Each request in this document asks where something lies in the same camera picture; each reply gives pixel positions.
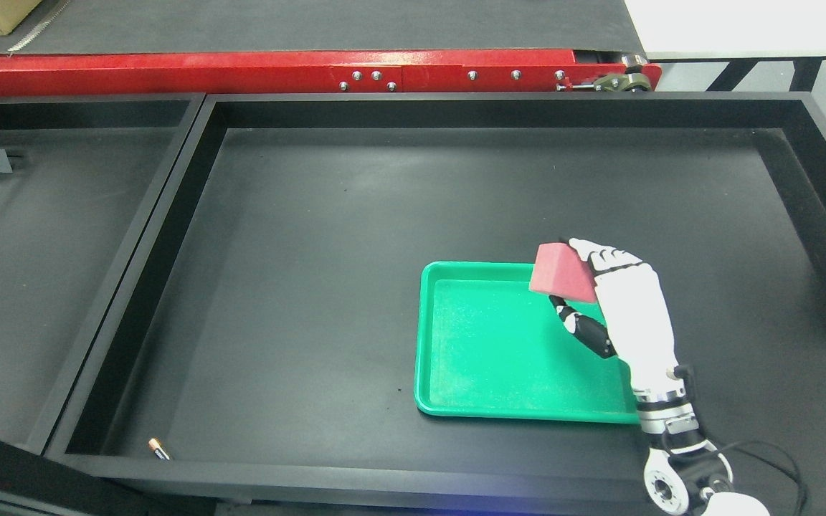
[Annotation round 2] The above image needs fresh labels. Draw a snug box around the black metal shelf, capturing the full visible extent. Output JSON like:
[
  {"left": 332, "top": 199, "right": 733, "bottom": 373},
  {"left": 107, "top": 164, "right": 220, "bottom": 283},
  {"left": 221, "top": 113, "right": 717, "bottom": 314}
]
[
  {"left": 0, "top": 94, "right": 204, "bottom": 454},
  {"left": 46, "top": 92, "right": 826, "bottom": 515}
]

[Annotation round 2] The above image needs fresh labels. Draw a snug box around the green plastic tray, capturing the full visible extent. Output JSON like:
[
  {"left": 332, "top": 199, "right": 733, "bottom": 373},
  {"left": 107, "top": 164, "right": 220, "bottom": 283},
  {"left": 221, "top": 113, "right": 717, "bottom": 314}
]
[{"left": 414, "top": 262, "right": 639, "bottom": 426}]

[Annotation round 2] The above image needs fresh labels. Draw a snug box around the black left metal shelf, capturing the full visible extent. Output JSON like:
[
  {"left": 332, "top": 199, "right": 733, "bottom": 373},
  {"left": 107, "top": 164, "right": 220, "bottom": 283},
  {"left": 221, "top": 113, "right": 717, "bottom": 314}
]
[{"left": 0, "top": 94, "right": 204, "bottom": 454}]

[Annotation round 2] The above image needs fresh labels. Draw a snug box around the red conveyor frame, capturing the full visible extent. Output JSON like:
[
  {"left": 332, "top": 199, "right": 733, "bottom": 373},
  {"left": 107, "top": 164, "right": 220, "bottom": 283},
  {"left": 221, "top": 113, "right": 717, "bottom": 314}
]
[{"left": 0, "top": 48, "right": 663, "bottom": 97}]

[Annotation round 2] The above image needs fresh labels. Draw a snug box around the small battery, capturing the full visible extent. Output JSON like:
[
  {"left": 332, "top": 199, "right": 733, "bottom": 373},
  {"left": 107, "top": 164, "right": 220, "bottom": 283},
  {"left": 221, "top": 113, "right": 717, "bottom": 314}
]
[{"left": 148, "top": 438, "right": 173, "bottom": 461}]

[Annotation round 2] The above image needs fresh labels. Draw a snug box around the pink block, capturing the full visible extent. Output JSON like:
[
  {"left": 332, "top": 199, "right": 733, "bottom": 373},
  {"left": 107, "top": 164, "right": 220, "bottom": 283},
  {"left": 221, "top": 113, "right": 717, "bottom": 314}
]
[{"left": 528, "top": 242, "right": 597, "bottom": 303}]

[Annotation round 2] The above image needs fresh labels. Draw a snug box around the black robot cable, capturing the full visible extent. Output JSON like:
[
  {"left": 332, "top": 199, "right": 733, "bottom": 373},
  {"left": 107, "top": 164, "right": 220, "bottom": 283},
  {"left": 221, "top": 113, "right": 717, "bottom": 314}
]
[{"left": 671, "top": 365, "right": 810, "bottom": 516}]

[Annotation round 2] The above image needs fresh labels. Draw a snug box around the black right metal shelf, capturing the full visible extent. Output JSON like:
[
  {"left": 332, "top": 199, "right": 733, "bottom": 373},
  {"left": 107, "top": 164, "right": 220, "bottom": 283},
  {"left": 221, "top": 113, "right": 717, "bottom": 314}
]
[{"left": 46, "top": 92, "right": 826, "bottom": 515}]

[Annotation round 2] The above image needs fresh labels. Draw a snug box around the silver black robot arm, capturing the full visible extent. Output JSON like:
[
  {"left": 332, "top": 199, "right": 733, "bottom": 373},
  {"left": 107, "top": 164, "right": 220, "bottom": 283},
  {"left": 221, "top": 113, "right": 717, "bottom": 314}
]
[{"left": 636, "top": 390, "right": 770, "bottom": 515}]

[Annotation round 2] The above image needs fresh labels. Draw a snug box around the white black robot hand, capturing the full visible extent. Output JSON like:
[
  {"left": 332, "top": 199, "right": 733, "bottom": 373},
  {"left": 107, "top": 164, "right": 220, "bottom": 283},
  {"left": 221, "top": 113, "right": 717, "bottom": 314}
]
[{"left": 566, "top": 238, "right": 686, "bottom": 403}]

